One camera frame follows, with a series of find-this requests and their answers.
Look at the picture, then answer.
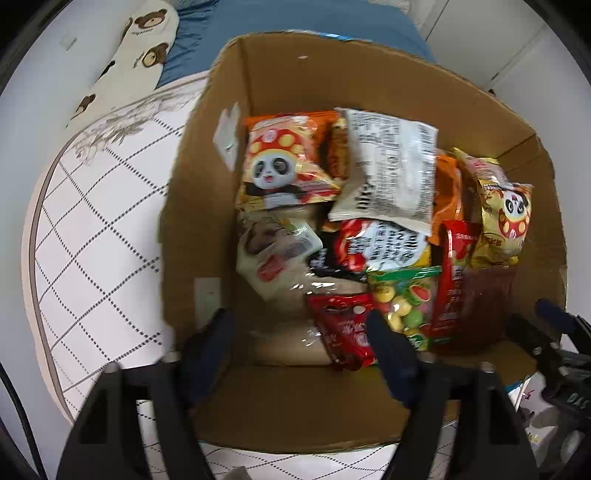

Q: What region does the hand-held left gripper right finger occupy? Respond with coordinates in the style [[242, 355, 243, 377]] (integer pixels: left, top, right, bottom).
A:
[[365, 309, 541, 480]]

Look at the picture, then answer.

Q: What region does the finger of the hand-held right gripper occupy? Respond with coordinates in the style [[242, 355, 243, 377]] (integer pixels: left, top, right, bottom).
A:
[[533, 298, 591, 344], [505, 313, 561, 370]]

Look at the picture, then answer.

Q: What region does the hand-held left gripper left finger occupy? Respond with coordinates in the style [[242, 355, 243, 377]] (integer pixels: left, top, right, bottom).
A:
[[55, 307, 238, 480]]

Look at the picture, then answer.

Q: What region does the green candy ball packet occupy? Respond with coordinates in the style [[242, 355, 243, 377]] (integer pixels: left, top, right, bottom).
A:
[[367, 266, 444, 352]]

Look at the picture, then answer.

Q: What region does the small red snack packet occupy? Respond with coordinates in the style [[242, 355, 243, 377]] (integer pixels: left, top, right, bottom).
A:
[[307, 293, 379, 372]]

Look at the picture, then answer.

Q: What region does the red sausage packet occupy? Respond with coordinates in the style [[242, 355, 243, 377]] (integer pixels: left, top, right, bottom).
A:
[[427, 219, 518, 356]]

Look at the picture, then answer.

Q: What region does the yellow panda snack packet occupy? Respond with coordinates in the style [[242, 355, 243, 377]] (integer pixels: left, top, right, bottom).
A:
[[450, 147, 534, 271]]

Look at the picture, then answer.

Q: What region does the cardboard box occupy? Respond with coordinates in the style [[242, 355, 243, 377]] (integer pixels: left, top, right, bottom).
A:
[[159, 30, 568, 455]]

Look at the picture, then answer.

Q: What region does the white paper packet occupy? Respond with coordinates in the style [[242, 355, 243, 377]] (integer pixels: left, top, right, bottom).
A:
[[508, 371, 591, 462]]

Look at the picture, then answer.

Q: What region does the beige cookie packet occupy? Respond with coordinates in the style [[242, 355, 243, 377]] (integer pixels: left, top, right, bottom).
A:
[[235, 210, 324, 301]]

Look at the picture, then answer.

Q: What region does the black snack packet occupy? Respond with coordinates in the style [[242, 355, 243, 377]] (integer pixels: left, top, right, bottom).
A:
[[307, 231, 370, 288]]

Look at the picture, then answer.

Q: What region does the red and white snack packet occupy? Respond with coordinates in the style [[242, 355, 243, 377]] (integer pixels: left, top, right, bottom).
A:
[[332, 219, 432, 274]]

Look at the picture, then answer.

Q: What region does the orange panda snack packet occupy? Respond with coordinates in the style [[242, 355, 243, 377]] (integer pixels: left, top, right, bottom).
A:
[[235, 111, 345, 213]]

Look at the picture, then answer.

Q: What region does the white cabinet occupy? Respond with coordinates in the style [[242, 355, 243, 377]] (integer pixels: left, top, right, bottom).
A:
[[425, 0, 555, 100]]

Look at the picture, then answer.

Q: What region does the bear print pillow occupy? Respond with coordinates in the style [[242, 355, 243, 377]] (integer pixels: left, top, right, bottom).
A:
[[65, 0, 181, 130]]

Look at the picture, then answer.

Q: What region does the blue bedsheet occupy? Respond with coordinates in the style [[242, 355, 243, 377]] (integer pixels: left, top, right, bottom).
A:
[[154, 0, 437, 88]]

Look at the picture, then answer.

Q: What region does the black cable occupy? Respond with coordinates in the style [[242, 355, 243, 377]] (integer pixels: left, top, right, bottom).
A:
[[0, 360, 47, 480]]

